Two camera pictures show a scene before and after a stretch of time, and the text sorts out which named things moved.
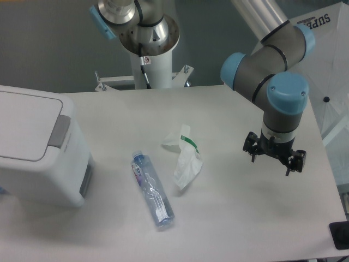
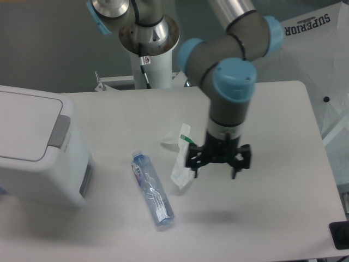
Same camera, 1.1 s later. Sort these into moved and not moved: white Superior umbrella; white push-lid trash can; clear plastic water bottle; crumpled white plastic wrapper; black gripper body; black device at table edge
Moved: black gripper body
Not moved: clear plastic water bottle; white push-lid trash can; black device at table edge; white Superior umbrella; crumpled white plastic wrapper
